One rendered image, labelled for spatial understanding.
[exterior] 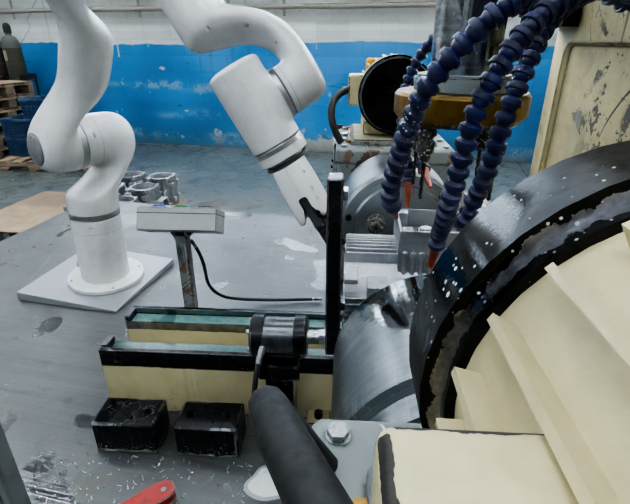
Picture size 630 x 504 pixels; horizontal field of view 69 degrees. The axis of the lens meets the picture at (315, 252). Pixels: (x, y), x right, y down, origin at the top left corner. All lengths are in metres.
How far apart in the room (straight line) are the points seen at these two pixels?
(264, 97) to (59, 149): 0.56
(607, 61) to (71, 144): 0.99
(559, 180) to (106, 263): 1.18
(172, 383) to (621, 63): 0.81
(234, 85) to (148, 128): 6.71
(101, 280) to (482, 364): 1.19
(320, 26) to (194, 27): 5.54
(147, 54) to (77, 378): 6.43
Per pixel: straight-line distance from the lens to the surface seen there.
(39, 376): 1.08
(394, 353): 0.43
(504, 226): 0.18
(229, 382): 0.82
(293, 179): 0.72
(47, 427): 0.95
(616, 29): 0.75
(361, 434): 0.33
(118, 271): 1.30
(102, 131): 1.19
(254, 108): 0.71
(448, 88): 0.63
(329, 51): 6.27
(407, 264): 0.70
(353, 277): 0.68
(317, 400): 0.82
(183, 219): 1.00
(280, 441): 0.16
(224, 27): 0.78
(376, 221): 0.92
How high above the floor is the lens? 1.40
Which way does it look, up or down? 25 degrees down
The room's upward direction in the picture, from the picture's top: straight up
